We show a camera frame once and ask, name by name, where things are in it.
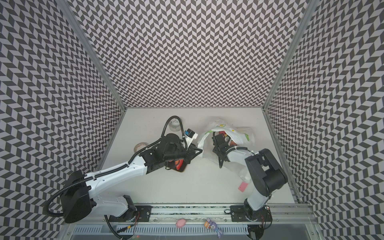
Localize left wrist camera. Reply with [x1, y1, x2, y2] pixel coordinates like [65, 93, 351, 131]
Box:
[185, 129, 198, 149]

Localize beige tape roll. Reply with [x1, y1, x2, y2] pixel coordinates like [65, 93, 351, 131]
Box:
[134, 142, 149, 153]

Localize fake red strawberry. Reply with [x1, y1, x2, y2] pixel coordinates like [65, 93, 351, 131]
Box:
[175, 160, 184, 171]

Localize black square tray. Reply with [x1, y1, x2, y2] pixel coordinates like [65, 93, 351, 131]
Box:
[166, 160, 187, 173]

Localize aluminium front rail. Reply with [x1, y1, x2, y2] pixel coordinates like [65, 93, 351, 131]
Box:
[64, 203, 316, 226]

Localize pink toy on rail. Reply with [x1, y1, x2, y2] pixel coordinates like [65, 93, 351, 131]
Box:
[176, 219, 187, 229]

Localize purple toy figure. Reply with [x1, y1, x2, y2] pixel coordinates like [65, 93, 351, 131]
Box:
[204, 218, 224, 239]

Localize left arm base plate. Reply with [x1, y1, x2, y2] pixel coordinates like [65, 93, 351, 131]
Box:
[109, 205, 153, 223]

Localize white plastic bag lemon print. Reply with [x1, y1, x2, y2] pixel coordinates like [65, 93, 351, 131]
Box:
[198, 119, 256, 184]

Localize clear tape roll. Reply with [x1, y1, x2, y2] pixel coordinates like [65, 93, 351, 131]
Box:
[168, 116, 183, 132]

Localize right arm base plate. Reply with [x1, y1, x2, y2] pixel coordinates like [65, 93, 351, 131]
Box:
[230, 205, 273, 223]

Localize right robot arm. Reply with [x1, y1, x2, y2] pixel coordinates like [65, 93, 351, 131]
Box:
[212, 132, 288, 222]

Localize pink sticky note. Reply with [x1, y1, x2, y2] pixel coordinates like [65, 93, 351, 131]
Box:
[238, 182, 248, 193]

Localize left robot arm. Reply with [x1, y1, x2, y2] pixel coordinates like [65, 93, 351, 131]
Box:
[43, 124, 203, 224]

